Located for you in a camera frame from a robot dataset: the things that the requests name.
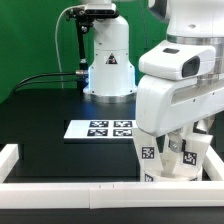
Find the white round stool seat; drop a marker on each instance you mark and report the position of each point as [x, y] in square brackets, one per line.
[160, 176]

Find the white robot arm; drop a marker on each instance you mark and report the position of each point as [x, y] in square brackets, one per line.
[190, 22]

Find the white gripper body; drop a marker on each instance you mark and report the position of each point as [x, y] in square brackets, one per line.
[169, 95]

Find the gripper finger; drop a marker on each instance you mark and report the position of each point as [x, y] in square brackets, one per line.
[176, 142]
[203, 125]

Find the white marker sheet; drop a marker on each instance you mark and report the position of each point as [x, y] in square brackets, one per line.
[99, 130]

